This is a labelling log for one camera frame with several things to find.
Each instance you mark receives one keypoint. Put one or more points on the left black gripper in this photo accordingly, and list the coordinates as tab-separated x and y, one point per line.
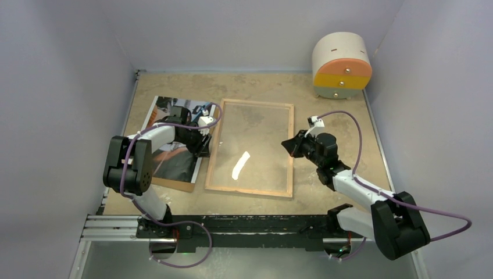
194	149

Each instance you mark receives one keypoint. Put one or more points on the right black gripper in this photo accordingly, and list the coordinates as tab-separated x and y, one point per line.
293	146

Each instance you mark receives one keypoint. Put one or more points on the printed photo sheet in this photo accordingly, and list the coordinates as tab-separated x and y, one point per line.
176	110

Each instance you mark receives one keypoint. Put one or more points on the wooden picture frame with glass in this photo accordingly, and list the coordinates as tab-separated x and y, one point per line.
246	153

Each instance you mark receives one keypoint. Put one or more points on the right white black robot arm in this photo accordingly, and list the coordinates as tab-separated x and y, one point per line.
389	219

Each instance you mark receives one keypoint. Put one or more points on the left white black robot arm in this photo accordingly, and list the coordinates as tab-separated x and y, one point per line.
129	164

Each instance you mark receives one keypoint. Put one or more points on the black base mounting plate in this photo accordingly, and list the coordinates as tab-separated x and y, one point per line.
312	233

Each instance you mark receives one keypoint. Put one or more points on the round mini drawer cabinet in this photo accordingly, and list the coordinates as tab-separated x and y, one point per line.
340	66

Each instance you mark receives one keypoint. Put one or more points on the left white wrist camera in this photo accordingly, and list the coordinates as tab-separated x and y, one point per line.
205	122

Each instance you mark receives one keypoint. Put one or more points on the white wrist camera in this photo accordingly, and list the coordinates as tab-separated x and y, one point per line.
316	126
205	122

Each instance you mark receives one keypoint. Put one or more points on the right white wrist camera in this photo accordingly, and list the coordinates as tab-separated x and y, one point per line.
316	126

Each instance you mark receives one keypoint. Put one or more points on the aluminium rail bar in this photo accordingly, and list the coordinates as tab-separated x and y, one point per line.
113	228

